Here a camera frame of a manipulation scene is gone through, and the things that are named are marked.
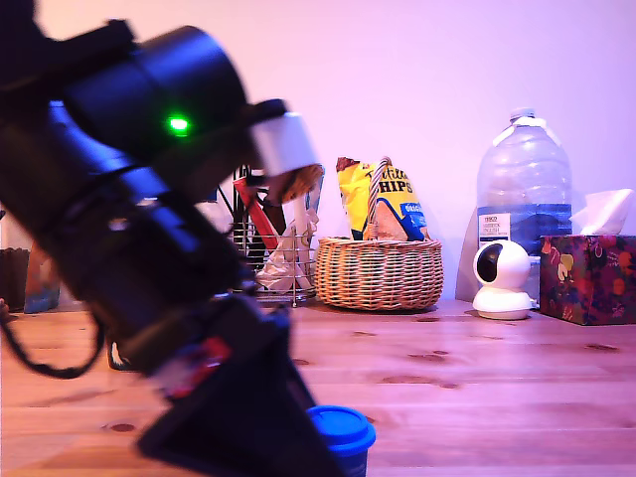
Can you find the large clear water bottle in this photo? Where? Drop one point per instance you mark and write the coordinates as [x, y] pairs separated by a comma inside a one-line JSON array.
[[524, 184]]

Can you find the blue coffee capsule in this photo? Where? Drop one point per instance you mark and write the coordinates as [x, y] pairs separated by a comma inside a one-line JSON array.
[[345, 432]]

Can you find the brown stick sachet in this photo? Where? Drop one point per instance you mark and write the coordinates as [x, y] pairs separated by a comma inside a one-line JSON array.
[[275, 218]]

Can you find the dark scalloped container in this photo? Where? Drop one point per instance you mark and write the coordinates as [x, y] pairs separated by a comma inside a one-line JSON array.
[[12, 278]]

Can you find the yellow tortilla chips bag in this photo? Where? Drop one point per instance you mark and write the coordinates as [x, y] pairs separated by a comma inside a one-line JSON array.
[[397, 208]]

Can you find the white stick sachet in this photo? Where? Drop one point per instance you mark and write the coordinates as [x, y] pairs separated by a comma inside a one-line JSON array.
[[299, 216]]

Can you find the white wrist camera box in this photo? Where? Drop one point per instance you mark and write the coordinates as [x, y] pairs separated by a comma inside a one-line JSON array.
[[285, 141]]

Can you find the dark floral tissue box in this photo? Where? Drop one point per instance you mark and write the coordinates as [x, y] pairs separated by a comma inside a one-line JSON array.
[[586, 278]]

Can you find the brown paper pouch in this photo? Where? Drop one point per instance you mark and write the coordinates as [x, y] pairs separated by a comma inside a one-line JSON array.
[[42, 283]]

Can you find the white tissue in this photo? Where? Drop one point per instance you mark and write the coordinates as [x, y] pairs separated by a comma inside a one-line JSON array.
[[603, 211]]

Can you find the small white round camera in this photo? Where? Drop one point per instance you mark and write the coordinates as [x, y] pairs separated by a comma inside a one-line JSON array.
[[502, 278]]

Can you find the red stick sachet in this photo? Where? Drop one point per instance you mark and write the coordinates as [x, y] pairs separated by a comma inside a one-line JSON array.
[[258, 218]]

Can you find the crumpled white packets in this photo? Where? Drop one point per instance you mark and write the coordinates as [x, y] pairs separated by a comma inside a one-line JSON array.
[[285, 266]]

